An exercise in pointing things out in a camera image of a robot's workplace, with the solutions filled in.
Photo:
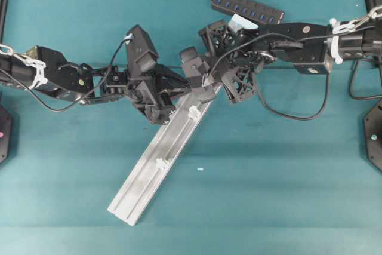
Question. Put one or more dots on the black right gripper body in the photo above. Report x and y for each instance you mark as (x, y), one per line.
(234, 66)

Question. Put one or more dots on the black left frame post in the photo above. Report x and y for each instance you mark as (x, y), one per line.
(3, 1)

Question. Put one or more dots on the silver aluminium rail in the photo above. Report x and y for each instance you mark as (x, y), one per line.
(152, 168)

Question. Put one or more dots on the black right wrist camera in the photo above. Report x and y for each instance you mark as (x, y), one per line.
(196, 69)

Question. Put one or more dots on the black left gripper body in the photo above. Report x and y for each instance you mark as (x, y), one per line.
(148, 99)

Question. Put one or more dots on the black USB hub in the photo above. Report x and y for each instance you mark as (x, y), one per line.
(255, 11)

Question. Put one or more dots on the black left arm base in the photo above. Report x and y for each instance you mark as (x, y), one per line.
(6, 130)

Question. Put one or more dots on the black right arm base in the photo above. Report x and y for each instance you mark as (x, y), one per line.
(372, 132)

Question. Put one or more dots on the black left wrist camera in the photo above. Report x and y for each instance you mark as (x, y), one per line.
(141, 53)

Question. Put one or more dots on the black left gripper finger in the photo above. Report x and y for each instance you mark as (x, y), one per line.
(167, 79)
(177, 95)

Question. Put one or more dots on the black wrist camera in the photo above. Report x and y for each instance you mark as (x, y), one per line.
(141, 53)
(196, 69)

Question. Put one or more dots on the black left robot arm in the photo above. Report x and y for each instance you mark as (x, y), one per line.
(48, 72)

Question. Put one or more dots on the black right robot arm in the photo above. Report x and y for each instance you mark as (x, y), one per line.
(312, 48)

